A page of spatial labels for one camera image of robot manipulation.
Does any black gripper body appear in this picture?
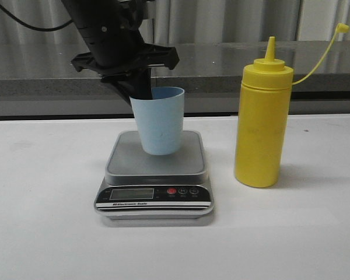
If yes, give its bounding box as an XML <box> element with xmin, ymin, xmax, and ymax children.
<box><xmin>71</xmin><ymin>25</ymin><xmax>180</xmax><ymax>76</ymax></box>

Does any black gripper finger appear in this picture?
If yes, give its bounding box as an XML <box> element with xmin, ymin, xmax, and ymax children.
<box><xmin>129</xmin><ymin>68</ymin><xmax>152</xmax><ymax>100</ymax></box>
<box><xmin>100</xmin><ymin>76</ymin><xmax>134</xmax><ymax>107</ymax></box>

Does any light blue plastic cup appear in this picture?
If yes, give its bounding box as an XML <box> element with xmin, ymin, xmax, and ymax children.
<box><xmin>130</xmin><ymin>87</ymin><xmax>185</xmax><ymax>156</ymax></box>

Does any yellow squeeze bottle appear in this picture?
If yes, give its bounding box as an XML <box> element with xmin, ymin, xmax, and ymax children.
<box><xmin>234</xmin><ymin>23</ymin><xmax>350</xmax><ymax>188</ymax></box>

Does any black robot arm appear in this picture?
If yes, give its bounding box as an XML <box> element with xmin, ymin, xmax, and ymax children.
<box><xmin>63</xmin><ymin>1</ymin><xmax>179</xmax><ymax>103</ymax></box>

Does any silver digital kitchen scale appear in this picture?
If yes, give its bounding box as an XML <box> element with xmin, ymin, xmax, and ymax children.
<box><xmin>94</xmin><ymin>131</ymin><xmax>215</xmax><ymax>221</ymax></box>

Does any grey curtain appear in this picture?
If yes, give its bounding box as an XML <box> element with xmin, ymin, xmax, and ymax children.
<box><xmin>0</xmin><ymin>1</ymin><xmax>350</xmax><ymax>44</ymax></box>

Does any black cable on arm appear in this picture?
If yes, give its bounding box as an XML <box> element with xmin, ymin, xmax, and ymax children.
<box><xmin>0</xmin><ymin>0</ymin><xmax>74</xmax><ymax>31</ymax></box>

